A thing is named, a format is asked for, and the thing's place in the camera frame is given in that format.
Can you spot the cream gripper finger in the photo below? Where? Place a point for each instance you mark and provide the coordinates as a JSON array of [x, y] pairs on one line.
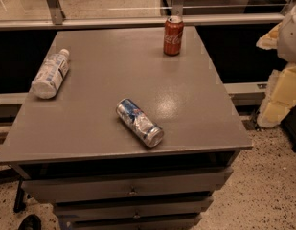
[[270, 40], [280, 97]]

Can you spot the metal railing frame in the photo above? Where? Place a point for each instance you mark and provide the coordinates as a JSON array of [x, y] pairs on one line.
[[84, 14]]

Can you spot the red coke can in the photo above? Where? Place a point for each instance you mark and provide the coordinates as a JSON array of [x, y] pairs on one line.
[[174, 27]]

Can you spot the grey drawer cabinet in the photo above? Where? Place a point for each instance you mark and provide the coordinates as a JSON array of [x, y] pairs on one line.
[[76, 153]]

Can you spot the blue silver redbull can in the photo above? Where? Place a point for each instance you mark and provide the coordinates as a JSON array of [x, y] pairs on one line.
[[138, 122]]

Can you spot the black shoe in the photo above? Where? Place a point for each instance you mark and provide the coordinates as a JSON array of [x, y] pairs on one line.
[[30, 222]]

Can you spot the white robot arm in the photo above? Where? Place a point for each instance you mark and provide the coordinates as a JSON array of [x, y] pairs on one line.
[[286, 48]]

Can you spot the clear plastic water bottle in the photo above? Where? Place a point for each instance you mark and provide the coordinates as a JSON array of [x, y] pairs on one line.
[[51, 74]]

